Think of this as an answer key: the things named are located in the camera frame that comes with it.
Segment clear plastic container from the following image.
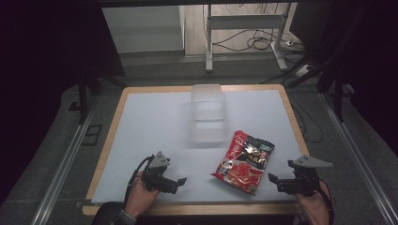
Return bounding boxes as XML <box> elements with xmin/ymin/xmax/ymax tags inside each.
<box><xmin>189</xmin><ymin>83</ymin><xmax>229</xmax><ymax>147</ymax></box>

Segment white power strip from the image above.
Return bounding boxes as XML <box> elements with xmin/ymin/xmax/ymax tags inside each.
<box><xmin>294</xmin><ymin>64</ymin><xmax>313</xmax><ymax>78</ymax></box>

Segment black floor cables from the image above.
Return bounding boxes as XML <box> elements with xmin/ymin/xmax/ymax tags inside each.
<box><xmin>211</xmin><ymin>28</ymin><xmax>306</xmax><ymax>53</ymax></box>

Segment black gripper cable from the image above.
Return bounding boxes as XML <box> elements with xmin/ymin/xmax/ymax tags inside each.
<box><xmin>318</xmin><ymin>178</ymin><xmax>336</xmax><ymax>225</ymax></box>
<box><xmin>123</xmin><ymin>155</ymin><xmax>157</xmax><ymax>208</ymax></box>

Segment black metal stand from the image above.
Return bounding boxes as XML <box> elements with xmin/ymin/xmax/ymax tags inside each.
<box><xmin>68</xmin><ymin>69</ymin><xmax>127</xmax><ymax>126</ymax></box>
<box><xmin>283</xmin><ymin>46</ymin><xmax>356</xmax><ymax>123</ymax></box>

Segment white metal table frame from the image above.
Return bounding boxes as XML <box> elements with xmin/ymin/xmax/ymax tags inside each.
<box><xmin>204</xmin><ymin>3</ymin><xmax>294</xmax><ymax>74</ymax></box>

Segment metal floor rail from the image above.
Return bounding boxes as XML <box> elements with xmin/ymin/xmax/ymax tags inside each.
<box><xmin>318</xmin><ymin>92</ymin><xmax>398</xmax><ymax>225</ymax></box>
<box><xmin>30</xmin><ymin>93</ymin><xmax>100</xmax><ymax>225</ymax></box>

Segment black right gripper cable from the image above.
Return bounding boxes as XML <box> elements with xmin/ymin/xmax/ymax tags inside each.
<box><xmin>318</xmin><ymin>178</ymin><xmax>336</xmax><ymax>225</ymax></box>

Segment thin black floor cable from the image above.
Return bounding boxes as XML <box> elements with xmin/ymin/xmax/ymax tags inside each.
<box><xmin>289</xmin><ymin>93</ymin><xmax>324</xmax><ymax>144</ymax></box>

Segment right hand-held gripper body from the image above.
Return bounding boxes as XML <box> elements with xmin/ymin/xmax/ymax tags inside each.
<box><xmin>287</xmin><ymin>155</ymin><xmax>334</xmax><ymax>197</ymax></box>

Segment person's right hand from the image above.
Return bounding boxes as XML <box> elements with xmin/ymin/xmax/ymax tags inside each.
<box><xmin>295</xmin><ymin>182</ymin><xmax>330</xmax><ymax>225</ymax></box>

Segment white mat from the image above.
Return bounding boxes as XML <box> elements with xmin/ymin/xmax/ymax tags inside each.
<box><xmin>91</xmin><ymin>89</ymin><xmax>303</xmax><ymax>204</ymax></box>

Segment red snack packet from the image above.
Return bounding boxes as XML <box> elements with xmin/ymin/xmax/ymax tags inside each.
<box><xmin>210</xmin><ymin>129</ymin><xmax>276</xmax><ymax>197</ymax></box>

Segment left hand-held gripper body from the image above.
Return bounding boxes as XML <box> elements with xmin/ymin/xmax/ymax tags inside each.
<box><xmin>141</xmin><ymin>151</ymin><xmax>172</xmax><ymax>192</ymax></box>

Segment person's left hand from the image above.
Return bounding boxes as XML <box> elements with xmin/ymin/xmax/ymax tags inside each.
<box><xmin>124</xmin><ymin>171</ymin><xmax>161</xmax><ymax>218</ymax></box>

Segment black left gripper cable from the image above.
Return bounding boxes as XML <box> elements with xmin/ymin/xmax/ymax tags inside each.
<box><xmin>123</xmin><ymin>155</ymin><xmax>157</xmax><ymax>208</ymax></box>

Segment black floor plate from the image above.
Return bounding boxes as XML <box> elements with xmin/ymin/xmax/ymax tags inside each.
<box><xmin>81</xmin><ymin>124</ymin><xmax>103</xmax><ymax>146</ymax></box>

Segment grey cabinet panel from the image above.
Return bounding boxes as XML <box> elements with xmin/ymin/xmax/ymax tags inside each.
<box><xmin>101</xmin><ymin>5</ymin><xmax>186</xmax><ymax>54</ymax></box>

